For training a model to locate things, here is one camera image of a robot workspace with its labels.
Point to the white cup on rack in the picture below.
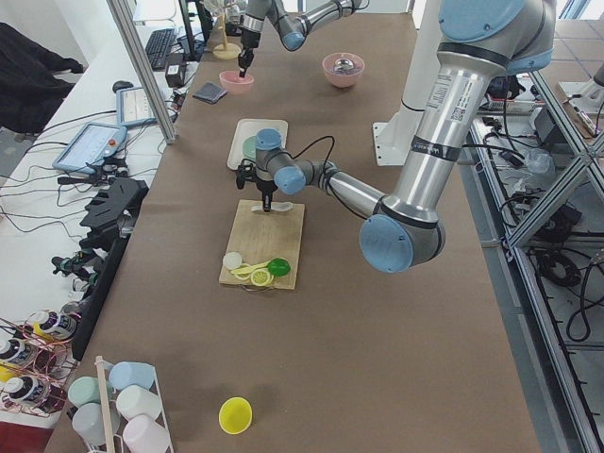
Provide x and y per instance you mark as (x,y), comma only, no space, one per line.
(135,400)

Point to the white ceramic spoon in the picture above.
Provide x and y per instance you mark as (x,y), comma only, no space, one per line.
(274,207)

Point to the large pink bowl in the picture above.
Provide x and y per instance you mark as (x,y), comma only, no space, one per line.
(339,81)

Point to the blue cup on rack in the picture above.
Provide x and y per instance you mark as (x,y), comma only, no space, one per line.
(126,373)

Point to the green bowl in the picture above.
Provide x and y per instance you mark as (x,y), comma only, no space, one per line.
(249,148)

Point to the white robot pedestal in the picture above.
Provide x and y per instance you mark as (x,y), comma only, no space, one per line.
(392,139)

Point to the black power adapter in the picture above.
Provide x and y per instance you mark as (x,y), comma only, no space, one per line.
(175,70)

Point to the lemon slice toy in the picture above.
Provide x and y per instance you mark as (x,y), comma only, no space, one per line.
(243,274)

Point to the computer mouse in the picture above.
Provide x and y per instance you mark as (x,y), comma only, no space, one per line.
(121,85)

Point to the wooden mug tree stand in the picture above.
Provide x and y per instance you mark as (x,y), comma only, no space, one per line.
(223,11)

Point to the small pink bowl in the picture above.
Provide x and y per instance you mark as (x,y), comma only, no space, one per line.
(234,84)

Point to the dark grey folded cloth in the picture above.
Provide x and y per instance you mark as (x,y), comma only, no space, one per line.
(210,93)

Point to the mint green cup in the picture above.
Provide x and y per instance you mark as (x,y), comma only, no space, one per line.
(84,390)

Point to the black tool holder stand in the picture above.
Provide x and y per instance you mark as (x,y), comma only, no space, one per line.
(105,233)

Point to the pink cup on rack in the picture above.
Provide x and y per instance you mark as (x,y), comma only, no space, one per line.
(143,434)

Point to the grey cup on rack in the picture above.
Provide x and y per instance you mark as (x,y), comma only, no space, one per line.
(88,423)

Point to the green lime toy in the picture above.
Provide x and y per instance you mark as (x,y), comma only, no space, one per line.
(279,267)

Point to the cream serving tray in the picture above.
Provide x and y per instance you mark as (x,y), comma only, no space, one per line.
(250,127)

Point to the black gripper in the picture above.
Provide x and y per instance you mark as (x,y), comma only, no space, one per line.
(266,187)
(247,41)

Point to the blue teach pendant tablet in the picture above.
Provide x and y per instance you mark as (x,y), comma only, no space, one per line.
(94,143)

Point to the paint bottle yellow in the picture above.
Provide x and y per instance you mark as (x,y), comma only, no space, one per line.
(55,325)

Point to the black keyboard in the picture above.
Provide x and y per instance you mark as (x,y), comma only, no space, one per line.
(158,47)

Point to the aluminium frame post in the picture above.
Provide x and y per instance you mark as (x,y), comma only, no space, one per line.
(121,14)

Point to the wooden cup rack post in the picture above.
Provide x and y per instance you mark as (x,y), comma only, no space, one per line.
(104,401)

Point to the copper wire bottle rack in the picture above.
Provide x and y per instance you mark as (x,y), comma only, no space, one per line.
(54,365)

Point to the lemon half toy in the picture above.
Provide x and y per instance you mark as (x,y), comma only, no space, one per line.
(261,277)

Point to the bamboo cutting board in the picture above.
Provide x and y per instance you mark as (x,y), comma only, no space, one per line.
(260,236)

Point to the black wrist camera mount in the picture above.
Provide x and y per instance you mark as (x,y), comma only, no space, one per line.
(245,173)

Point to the white toy steamed bun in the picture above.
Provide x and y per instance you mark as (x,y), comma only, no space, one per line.
(232,260)

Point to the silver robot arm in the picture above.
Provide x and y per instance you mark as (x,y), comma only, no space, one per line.
(477,42)
(292,30)

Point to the black jacket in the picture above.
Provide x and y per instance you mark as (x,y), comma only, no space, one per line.
(30,92)

